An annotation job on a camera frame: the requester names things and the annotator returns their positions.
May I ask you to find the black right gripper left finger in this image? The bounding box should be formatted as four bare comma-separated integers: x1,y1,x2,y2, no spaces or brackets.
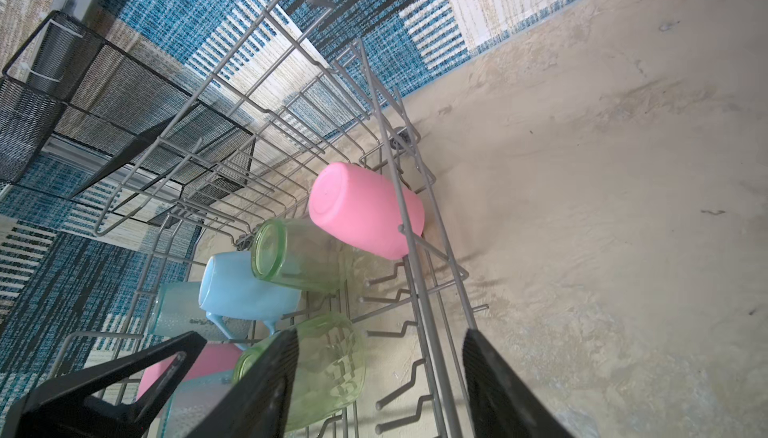
189,330,299,437

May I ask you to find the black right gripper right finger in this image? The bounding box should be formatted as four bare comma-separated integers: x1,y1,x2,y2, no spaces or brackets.
462,329,571,438

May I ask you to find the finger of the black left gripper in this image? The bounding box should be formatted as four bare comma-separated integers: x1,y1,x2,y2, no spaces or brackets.
0,330,209,438

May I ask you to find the magenta pink cup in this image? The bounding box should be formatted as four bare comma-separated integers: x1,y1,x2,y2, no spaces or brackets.
136,344,243,399

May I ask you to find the light blue mug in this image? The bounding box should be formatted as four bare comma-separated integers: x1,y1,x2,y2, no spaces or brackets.
198,251,301,340

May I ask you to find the teal translucent cup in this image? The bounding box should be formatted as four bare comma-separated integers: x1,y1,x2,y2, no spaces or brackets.
147,282,226,342

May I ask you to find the green translucent cup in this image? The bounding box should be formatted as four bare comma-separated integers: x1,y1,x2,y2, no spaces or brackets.
250,218,356,294

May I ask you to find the pink plastic cup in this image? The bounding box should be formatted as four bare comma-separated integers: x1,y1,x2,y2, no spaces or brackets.
309,163,409,261

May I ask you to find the black mesh shelf unit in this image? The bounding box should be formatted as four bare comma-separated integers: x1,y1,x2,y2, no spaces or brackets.
1,12,255,235

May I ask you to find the grey wire dish rack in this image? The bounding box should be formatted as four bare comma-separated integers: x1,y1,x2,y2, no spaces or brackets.
57,0,476,437

